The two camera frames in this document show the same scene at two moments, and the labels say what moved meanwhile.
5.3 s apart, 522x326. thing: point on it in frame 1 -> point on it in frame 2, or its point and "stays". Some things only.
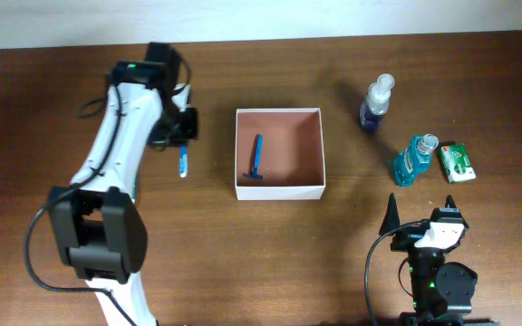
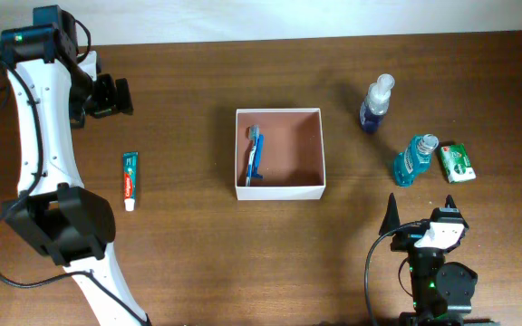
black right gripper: x=406 y=237 stays
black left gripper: x=189 y=131 -> x=114 y=104
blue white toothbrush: x=183 y=161 -> x=254 y=133
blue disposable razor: x=256 y=158 stays
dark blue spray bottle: x=376 y=102 stays
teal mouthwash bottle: x=415 y=159 stays
